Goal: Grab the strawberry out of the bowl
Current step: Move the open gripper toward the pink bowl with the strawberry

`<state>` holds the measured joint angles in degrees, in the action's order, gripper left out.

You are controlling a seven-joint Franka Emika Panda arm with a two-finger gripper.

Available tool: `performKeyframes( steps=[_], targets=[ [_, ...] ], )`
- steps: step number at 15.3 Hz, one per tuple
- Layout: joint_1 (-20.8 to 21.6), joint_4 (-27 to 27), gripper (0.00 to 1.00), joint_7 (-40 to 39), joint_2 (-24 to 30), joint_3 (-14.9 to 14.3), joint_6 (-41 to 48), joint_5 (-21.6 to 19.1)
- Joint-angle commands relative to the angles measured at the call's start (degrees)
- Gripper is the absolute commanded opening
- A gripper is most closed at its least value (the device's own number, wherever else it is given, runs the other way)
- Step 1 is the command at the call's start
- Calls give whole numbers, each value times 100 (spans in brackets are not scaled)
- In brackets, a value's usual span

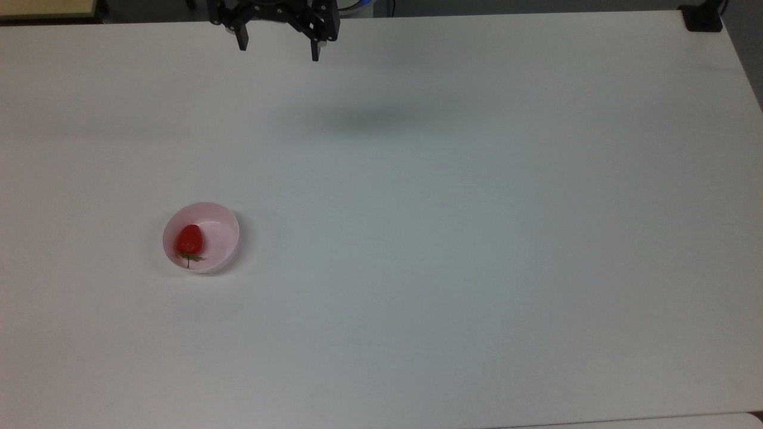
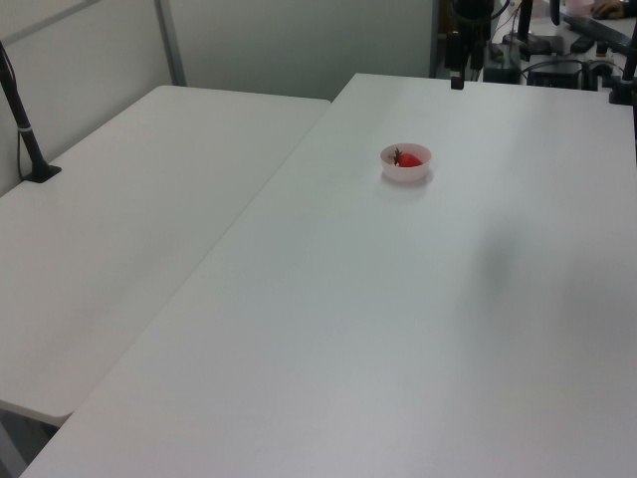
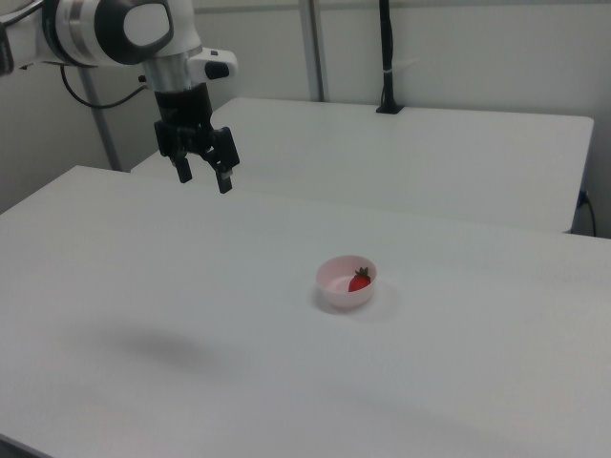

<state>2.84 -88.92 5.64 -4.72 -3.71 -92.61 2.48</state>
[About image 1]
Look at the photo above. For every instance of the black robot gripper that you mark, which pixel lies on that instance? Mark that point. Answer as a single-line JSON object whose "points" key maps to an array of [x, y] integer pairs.
{"points": [[268, 8]]}

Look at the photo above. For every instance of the red strawberry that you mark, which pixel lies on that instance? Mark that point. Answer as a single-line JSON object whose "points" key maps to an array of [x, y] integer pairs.
{"points": [[189, 239]]}

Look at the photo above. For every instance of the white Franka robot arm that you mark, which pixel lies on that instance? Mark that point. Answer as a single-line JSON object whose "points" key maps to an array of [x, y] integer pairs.
{"points": [[357, 7]]}

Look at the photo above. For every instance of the pink plastic bowl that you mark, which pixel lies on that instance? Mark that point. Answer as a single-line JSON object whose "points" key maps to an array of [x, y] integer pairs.
{"points": [[222, 235]]}

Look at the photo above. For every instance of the wooden desk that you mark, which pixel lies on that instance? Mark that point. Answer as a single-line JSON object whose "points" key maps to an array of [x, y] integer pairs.
{"points": [[45, 7]]}

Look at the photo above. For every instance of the black camera stand pole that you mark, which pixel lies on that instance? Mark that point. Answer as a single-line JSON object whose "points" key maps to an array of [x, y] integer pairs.
{"points": [[702, 16]]}

